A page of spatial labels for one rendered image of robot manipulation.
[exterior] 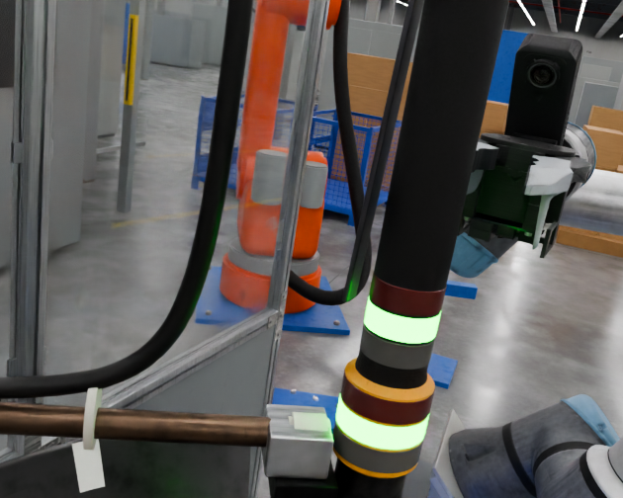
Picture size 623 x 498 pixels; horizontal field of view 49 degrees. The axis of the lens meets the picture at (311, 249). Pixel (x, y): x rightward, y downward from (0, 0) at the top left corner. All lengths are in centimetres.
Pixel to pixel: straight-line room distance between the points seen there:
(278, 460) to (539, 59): 36
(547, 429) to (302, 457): 78
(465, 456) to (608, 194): 47
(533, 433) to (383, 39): 1001
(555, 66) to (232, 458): 37
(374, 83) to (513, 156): 781
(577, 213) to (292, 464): 62
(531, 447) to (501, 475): 6
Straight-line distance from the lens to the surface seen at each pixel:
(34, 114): 106
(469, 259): 75
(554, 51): 56
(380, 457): 33
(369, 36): 1096
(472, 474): 111
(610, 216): 89
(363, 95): 835
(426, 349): 32
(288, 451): 33
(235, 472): 52
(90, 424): 32
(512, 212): 55
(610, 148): 780
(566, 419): 109
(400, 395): 32
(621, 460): 96
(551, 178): 46
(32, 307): 115
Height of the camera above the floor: 173
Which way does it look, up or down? 17 degrees down
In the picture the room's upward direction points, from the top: 9 degrees clockwise
